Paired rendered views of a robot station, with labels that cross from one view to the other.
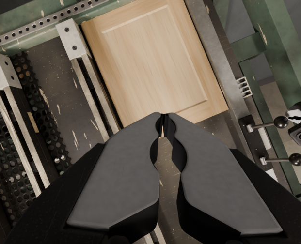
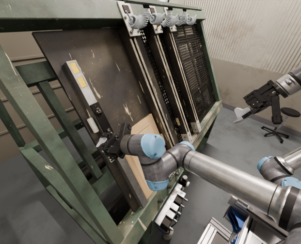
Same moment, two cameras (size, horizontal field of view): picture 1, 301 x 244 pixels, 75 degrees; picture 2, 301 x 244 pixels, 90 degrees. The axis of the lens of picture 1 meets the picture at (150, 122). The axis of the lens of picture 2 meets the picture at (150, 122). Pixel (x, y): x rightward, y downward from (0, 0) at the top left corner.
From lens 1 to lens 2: 78 cm
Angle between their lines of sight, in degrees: 48
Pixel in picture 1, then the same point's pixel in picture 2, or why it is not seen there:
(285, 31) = (94, 201)
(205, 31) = (134, 180)
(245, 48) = (102, 184)
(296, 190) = (45, 84)
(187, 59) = (136, 163)
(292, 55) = (87, 186)
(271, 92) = not seen: outside the picture
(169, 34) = not seen: hidden behind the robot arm
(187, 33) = (139, 176)
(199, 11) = (138, 190)
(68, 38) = not seen: hidden behind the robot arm
